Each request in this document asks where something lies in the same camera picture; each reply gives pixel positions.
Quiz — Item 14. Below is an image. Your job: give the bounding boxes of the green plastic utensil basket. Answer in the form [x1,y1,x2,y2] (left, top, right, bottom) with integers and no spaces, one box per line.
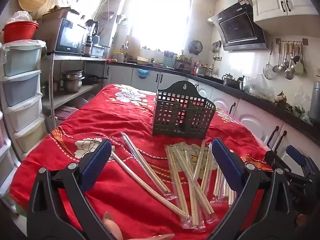
[152,80,216,139]

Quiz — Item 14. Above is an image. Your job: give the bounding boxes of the utensil hook rail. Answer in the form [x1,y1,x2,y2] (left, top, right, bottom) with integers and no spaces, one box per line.
[276,38,308,45]

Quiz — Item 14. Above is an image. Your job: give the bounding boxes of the red floral blanket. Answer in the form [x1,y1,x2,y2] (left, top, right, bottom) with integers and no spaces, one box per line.
[10,84,275,240]

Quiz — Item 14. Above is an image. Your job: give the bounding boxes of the steel ladle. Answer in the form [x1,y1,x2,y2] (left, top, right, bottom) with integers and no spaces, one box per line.
[272,42,283,73]

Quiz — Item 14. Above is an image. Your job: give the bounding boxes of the white upper cabinet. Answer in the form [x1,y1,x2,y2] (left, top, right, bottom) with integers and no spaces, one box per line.
[251,0,320,28]

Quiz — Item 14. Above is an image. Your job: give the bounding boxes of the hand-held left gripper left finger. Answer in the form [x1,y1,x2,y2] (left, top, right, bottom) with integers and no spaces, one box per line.
[26,139,118,240]

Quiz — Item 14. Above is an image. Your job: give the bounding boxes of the red plastic bucket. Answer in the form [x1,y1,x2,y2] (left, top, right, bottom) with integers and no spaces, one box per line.
[2,21,40,43]

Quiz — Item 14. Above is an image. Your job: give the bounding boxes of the clear plastic bag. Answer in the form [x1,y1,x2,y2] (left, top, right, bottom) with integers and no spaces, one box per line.
[242,73,275,102]

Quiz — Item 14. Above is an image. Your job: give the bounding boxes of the steel cooking pot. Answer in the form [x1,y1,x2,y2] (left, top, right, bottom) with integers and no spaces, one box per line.
[61,77,85,93]
[62,69,84,80]

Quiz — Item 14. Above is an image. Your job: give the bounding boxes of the ginger root pile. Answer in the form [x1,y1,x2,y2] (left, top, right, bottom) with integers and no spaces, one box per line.
[274,91,288,105]

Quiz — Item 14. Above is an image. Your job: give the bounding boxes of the kitchen window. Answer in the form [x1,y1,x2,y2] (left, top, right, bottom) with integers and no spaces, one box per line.
[130,0,193,50]

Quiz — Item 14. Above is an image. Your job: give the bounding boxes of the pale kitchen spatula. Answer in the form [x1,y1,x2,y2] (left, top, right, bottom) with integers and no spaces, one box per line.
[294,42,305,75]

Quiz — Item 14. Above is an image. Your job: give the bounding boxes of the wooden cutting board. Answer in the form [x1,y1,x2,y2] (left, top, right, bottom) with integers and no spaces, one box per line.
[125,35,141,58]

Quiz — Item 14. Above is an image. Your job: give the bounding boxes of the white plastic bag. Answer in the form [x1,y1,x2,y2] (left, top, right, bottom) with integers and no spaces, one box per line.
[6,11,33,25]

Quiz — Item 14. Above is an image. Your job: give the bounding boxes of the plastic drawer tower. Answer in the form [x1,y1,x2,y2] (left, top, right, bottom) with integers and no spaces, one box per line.
[0,39,47,155]

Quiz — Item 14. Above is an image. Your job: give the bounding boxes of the metal shelf rack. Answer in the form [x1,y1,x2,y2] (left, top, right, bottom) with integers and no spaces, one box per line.
[41,53,108,125]

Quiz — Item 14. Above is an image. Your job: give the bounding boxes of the group of chopsticks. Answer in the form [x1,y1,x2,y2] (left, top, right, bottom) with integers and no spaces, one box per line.
[164,140,238,230]

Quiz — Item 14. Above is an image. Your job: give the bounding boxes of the small black wall fan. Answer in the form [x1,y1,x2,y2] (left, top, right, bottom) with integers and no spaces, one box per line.
[188,40,203,56]

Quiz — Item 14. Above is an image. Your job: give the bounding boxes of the black blender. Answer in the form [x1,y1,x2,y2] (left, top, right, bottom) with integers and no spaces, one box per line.
[84,19,101,57]

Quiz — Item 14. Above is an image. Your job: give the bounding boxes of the grey plastic box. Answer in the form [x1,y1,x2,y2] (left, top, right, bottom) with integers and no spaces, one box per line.
[90,44,107,58]

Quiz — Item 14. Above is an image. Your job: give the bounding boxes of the black pot with lid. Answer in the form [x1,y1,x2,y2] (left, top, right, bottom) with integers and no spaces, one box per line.
[222,73,244,90]

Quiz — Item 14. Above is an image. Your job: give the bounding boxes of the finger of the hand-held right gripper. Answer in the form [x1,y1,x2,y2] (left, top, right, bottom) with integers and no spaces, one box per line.
[286,145,313,173]
[265,151,300,180]

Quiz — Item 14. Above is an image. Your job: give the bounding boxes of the grey thermos flask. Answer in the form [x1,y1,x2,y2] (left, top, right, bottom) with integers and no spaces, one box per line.
[308,81,320,125]

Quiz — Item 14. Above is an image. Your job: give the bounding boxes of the teal knife block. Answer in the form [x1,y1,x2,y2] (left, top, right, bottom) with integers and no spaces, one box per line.
[163,51,176,68]

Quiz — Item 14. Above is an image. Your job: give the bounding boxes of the person's left hand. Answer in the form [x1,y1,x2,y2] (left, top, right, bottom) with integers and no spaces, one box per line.
[103,211,175,240]

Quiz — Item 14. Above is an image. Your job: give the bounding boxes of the steel pot with lid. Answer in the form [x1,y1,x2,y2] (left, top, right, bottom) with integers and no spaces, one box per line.
[194,66,213,77]

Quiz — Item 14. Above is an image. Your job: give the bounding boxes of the white lower cabinets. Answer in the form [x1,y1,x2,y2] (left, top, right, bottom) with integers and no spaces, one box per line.
[105,64,320,160]

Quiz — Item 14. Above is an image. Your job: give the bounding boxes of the black frying pan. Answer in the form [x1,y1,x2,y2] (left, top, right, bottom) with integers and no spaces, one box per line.
[82,74,108,85]

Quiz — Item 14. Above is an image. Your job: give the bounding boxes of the crumpled plastic bag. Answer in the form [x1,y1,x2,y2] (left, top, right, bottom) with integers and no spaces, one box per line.
[292,86,312,122]

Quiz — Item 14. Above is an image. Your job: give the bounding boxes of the black range hood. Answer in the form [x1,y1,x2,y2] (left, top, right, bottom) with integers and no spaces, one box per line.
[209,0,269,52]

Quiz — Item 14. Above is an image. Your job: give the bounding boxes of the blue hanging cloth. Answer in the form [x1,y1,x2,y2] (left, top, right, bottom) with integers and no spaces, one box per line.
[137,68,151,80]

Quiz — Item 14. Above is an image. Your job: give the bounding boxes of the wire mesh strainer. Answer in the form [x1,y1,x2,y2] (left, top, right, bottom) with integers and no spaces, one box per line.
[263,42,277,80]

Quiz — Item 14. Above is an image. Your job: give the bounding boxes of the black microwave oven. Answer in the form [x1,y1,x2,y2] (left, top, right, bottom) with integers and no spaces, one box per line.
[34,17,87,55]

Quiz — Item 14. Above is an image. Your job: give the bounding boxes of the black kitchen countertop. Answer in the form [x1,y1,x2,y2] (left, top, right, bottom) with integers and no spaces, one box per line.
[107,60,320,145]

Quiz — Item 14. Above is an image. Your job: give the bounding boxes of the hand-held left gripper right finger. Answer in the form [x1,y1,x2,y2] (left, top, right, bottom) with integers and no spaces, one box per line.
[212,137,299,240]

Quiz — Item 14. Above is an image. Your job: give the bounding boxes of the bamboo chopstick pair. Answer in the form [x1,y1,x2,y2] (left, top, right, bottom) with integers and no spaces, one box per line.
[110,150,194,229]
[121,131,174,200]

